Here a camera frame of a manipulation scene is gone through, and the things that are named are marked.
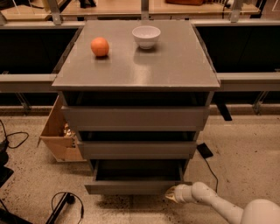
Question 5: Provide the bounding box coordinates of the wooden table background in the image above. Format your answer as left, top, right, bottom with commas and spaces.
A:
0, 0, 261, 22

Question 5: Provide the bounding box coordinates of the grey drawer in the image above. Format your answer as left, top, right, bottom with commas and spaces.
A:
61, 106, 209, 131
78, 131, 197, 159
85, 159, 190, 195

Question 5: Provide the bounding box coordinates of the grey drawer cabinet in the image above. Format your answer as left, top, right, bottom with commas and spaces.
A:
52, 19, 221, 176

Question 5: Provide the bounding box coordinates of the grey bottom drawer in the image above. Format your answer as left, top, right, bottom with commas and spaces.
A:
85, 159, 190, 195

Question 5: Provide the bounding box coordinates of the white ceramic bowl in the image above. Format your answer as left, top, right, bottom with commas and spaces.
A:
132, 25, 161, 49

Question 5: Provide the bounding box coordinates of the orange fruit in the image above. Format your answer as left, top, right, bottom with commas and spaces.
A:
91, 37, 109, 57

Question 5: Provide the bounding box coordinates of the black power adapter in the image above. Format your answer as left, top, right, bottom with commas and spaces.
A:
197, 143, 214, 158

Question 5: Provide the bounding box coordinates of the black cable bottom left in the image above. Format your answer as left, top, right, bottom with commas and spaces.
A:
51, 192, 85, 224

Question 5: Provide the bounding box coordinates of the grey metal rail frame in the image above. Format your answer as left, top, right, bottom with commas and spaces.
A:
0, 0, 280, 116

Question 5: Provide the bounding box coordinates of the brown cardboard box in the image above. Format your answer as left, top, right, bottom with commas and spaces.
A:
40, 96, 83, 162

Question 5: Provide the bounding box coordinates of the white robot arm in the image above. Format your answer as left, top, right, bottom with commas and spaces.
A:
165, 182, 280, 224

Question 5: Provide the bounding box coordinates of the black stand leg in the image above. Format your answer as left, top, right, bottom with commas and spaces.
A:
45, 192, 70, 224

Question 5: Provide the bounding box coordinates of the black equipment left edge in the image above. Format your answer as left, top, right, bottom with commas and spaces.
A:
0, 140, 31, 224

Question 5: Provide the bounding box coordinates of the grey middle drawer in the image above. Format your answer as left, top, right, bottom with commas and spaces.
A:
78, 131, 197, 159

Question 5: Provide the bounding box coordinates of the grey top drawer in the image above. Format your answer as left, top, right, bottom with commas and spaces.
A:
61, 106, 209, 131

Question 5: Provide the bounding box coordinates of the black cable left loop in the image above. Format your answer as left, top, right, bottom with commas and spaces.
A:
0, 119, 30, 150

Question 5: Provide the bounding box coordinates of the black adapter cable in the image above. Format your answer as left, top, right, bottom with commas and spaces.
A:
204, 157, 220, 194

